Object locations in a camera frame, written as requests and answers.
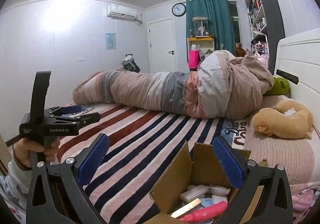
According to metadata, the light blue plastic device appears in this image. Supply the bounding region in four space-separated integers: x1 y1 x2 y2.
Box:
200 198 215 208

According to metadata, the white power bank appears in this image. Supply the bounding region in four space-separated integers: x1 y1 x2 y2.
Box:
180 184 210 203

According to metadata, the grey white sleeve forearm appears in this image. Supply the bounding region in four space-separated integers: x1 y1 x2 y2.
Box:
1 157 33 209

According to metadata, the left hand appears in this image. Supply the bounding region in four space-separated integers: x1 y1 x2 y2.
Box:
13 137 60 171

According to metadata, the brown cardboard box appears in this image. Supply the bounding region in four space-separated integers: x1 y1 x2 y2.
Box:
146 143 272 223

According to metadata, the white oval cap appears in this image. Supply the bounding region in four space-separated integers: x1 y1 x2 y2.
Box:
208 186 231 196

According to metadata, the striped pink fleece blanket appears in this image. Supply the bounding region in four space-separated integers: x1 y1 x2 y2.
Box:
57 104 248 223

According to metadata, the white earbuds case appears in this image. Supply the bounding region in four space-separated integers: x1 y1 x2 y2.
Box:
212 194 228 204

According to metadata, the pink highlighter pen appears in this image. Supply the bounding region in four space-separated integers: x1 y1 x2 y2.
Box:
179 201 228 223

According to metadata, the gold flat bar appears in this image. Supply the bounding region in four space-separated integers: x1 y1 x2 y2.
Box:
171 198 201 219

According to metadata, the tan plush dog toy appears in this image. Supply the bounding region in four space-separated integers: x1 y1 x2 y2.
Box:
252 99 313 140

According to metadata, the black white bag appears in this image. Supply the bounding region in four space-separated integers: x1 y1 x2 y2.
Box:
121 54 140 73

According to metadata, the rolled pink grey duvet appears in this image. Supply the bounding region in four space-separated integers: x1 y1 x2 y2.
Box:
73 50 274 120

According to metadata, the green plush toy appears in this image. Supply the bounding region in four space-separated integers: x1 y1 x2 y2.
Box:
264 77 291 97

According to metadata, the white air conditioner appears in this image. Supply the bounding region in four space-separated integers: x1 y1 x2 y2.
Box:
107 4 137 20

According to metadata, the magenta gift bag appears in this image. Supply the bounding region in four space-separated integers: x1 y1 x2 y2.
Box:
188 49 200 69

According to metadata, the white door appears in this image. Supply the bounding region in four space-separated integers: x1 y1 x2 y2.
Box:
148 19 176 73

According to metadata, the yellow shelf unit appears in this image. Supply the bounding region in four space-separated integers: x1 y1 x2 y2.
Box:
187 37 215 71

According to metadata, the white bed headboard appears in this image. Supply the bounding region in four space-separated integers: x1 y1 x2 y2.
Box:
275 29 319 128

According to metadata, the glass terrarium tank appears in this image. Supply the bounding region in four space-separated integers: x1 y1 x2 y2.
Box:
192 16 209 37

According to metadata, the black tall bookshelf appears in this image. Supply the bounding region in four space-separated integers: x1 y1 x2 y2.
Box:
247 0 285 73

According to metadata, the teal curtain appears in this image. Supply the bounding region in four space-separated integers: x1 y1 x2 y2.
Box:
185 0 235 53

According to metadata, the blue wall poster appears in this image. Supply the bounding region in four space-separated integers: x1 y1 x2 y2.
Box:
106 33 117 50

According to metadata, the round wall clock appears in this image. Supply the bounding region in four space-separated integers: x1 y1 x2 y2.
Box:
171 3 187 17

